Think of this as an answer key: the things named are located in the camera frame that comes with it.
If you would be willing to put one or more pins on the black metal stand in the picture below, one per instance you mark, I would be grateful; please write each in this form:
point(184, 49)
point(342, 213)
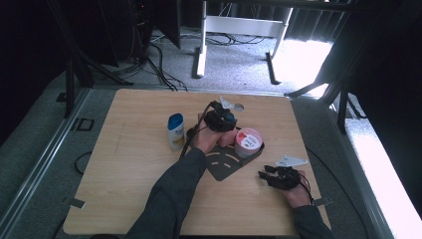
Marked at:
point(341, 89)
point(74, 66)

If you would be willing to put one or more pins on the white desk frame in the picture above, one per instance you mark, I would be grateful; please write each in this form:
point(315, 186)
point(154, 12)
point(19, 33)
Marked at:
point(244, 26)

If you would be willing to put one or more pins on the black rectangular floor bracket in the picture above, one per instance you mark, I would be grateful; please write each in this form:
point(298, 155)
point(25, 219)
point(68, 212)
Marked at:
point(84, 124)

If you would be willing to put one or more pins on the grey tape strip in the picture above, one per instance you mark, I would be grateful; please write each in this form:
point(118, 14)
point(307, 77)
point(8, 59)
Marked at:
point(323, 201)
point(75, 202)

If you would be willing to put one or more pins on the aluminium floor rail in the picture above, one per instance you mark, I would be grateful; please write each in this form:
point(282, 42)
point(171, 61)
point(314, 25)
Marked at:
point(361, 186)
point(40, 156)

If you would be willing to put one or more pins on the person's right hand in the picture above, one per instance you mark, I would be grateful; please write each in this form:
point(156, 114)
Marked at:
point(298, 195)

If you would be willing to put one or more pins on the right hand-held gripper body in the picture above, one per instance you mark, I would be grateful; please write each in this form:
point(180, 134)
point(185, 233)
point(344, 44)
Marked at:
point(287, 179)

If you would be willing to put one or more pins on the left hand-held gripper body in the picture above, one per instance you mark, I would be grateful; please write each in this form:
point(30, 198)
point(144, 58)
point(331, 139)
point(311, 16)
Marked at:
point(219, 121)

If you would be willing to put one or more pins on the grey table grommet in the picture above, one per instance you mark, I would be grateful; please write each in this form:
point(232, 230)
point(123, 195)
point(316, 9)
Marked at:
point(239, 107)

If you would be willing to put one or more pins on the pink jar with white lid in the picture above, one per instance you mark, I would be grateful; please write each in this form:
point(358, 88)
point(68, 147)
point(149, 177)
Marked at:
point(249, 144)

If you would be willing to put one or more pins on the black slotted corner shelf rack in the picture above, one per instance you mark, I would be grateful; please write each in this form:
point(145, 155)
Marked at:
point(225, 166)

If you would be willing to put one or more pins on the person's left hand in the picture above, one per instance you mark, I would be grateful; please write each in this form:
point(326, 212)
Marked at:
point(205, 139)

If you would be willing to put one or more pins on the white bottle with blue cap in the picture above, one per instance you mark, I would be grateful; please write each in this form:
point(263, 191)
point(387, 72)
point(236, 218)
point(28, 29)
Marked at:
point(175, 132)

